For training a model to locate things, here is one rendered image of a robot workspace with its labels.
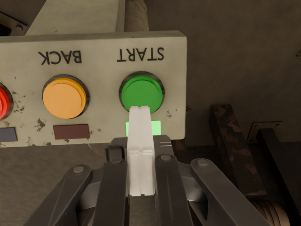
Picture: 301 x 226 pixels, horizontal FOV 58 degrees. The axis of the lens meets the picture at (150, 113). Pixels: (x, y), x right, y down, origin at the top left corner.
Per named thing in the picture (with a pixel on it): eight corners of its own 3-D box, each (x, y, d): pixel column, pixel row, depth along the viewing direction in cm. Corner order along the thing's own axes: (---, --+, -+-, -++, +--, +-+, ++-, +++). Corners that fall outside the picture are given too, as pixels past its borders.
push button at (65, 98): (89, 112, 28) (87, 119, 27) (51, 113, 28) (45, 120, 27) (85, 74, 27) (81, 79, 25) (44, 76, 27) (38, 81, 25)
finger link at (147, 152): (140, 151, 15) (154, 150, 15) (139, 105, 21) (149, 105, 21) (142, 197, 16) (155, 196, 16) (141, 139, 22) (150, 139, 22)
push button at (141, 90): (161, 109, 29) (163, 115, 27) (123, 110, 28) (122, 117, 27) (161, 71, 27) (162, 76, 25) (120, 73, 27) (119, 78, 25)
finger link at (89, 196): (128, 207, 14) (69, 211, 14) (131, 155, 18) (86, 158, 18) (126, 183, 13) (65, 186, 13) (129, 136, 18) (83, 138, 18)
